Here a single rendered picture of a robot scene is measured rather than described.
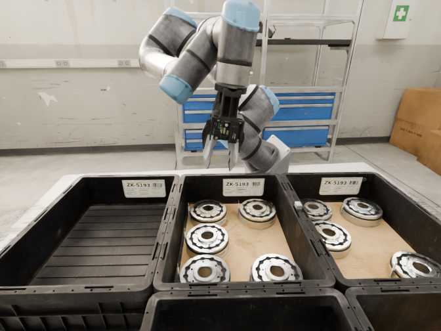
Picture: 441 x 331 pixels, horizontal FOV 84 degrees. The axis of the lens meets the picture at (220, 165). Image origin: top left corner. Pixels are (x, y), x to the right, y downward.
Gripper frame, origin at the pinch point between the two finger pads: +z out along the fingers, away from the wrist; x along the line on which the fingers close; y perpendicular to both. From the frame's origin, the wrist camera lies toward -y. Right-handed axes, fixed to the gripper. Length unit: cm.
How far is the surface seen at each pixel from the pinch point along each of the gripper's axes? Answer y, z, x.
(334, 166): -59, 21, 67
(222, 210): 0.6, 13.8, 2.6
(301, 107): -187, 13, 92
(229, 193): -6.9, 12.6, 5.1
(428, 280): 31.1, 2.8, 33.6
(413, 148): -236, 54, 274
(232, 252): 13.6, 16.6, 5.0
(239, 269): 18.7, 16.5, 6.1
